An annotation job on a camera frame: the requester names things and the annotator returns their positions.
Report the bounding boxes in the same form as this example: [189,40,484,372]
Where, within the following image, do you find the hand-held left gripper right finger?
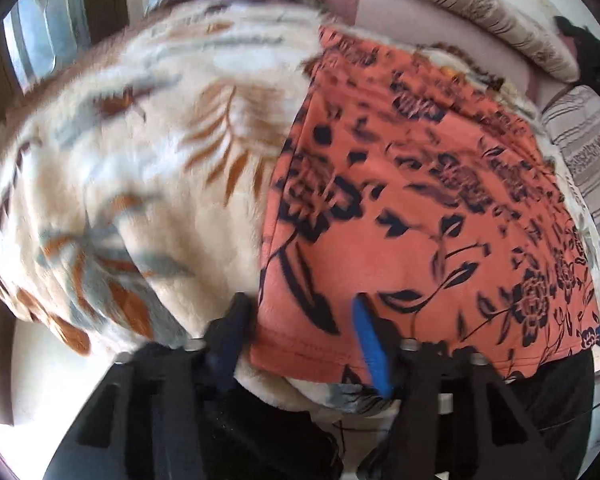
[350,292,563,480]

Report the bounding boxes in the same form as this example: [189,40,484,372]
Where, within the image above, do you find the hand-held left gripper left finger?
[42,291,257,480]

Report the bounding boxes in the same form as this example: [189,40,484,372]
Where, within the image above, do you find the orange floral garment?
[250,25,600,386]

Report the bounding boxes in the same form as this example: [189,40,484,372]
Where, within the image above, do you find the person's black pants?
[200,347,597,480]

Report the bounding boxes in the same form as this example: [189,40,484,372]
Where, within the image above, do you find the striped patterned bedspread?
[540,85,600,306]

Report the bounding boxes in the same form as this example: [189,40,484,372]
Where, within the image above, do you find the cream leaf print blanket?
[0,0,600,416]

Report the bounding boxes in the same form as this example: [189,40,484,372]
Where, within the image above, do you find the dark cloth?
[554,15,600,121]

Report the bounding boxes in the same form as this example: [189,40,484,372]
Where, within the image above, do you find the pink bed sheet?
[325,0,571,111]

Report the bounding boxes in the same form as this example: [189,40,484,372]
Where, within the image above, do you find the beige striped bolster pillow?
[385,0,581,83]

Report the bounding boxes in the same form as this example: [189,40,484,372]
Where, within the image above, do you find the window curtain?
[2,0,93,93]

